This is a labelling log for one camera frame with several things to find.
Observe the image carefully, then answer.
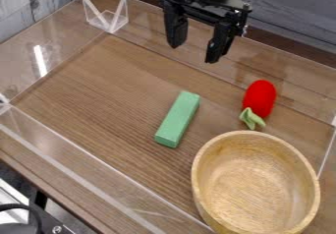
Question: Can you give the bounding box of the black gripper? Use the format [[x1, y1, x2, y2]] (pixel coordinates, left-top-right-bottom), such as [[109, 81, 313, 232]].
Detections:
[[161, 0, 252, 64]]

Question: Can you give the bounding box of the green rectangular block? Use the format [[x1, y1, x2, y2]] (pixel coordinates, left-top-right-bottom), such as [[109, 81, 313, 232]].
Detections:
[[153, 91, 201, 148]]

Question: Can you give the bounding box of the light wooden bowl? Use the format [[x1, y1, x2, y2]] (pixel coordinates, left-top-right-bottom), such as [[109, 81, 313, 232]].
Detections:
[[191, 131, 320, 234]]

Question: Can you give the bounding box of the red plush strawberry toy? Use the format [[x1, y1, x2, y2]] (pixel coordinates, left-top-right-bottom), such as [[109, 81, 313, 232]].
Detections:
[[239, 80, 277, 130]]

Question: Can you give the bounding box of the clear acrylic corner bracket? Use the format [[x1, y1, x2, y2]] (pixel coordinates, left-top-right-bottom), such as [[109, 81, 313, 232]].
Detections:
[[81, 0, 128, 34]]

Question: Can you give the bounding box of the clear acrylic enclosure wall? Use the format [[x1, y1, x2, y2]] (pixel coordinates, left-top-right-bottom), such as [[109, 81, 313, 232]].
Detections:
[[0, 0, 336, 234]]

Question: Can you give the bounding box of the black cable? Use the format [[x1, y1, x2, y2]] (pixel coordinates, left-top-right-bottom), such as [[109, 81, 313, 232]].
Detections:
[[0, 203, 44, 234]]

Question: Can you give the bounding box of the black metal table frame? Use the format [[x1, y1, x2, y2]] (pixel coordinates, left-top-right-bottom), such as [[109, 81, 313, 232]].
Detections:
[[29, 190, 75, 234]]

